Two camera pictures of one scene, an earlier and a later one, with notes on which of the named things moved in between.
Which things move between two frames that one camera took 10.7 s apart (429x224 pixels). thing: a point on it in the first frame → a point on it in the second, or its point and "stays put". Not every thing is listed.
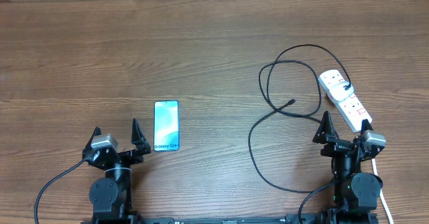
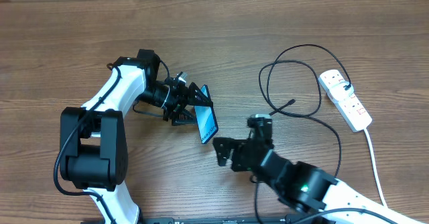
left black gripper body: x=129 y=157 → x=177 y=98
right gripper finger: x=326 y=127 → x=224 y=146
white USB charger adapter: x=339 y=92 stays put
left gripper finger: x=139 y=139 → x=196 y=96
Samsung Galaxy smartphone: x=166 y=125 → x=206 y=121
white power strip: x=351 y=109 stays put
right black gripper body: x=334 y=147 → x=242 y=165
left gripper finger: x=97 y=131 → x=182 y=117
